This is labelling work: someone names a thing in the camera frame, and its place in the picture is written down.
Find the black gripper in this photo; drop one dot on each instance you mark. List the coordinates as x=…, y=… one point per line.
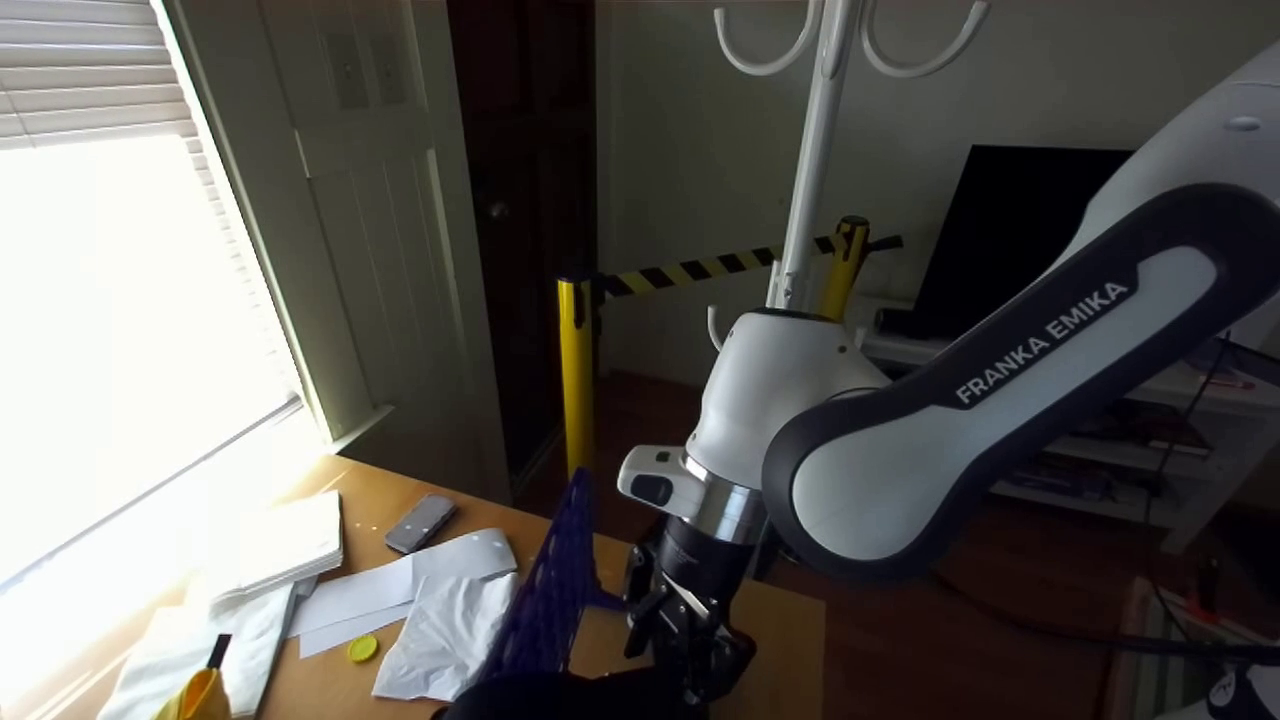
x=683, y=586

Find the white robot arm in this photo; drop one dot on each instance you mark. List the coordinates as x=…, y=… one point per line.
x=803, y=436

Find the yellow bottle cap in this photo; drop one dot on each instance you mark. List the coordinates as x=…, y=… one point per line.
x=363, y=651

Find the purple plastic basket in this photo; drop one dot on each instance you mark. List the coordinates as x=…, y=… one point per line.
x=561, y=586

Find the white paper sheets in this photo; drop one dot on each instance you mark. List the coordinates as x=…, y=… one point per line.
x=445, y=601

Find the grey phone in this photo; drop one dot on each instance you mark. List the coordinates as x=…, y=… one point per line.
x=416, y=525

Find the black yellow striped barrier tape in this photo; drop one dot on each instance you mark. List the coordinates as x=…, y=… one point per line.
x=683, y=272

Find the white notebook stack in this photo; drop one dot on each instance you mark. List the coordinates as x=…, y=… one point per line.
x=282, y=547

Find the white shelf unit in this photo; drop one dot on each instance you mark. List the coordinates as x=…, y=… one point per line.
x=1169, y=454

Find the white cloth on table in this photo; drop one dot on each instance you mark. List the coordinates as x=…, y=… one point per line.
x=187, y=636

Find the black monitor screen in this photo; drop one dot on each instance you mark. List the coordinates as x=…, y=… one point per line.
x=1008, y=216

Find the white coat rack stand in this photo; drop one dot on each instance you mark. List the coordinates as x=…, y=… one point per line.
x=827, y=33

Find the white cupboard door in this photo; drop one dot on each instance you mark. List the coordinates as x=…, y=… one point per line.
x=344, y=147

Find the white window blind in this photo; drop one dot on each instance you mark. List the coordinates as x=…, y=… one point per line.
x=85, y=70

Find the yellow stanchion post near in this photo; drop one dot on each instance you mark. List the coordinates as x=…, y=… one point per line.
x=572, y=303

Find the yellow stanchion post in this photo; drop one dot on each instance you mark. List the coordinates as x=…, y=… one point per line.
x=845, y=254
x=572, y=303

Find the yellow stanchion post far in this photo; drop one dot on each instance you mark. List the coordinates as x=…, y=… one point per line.
x=845, y=254

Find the yellow handled tool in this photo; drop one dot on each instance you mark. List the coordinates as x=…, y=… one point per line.
x=200, y=693

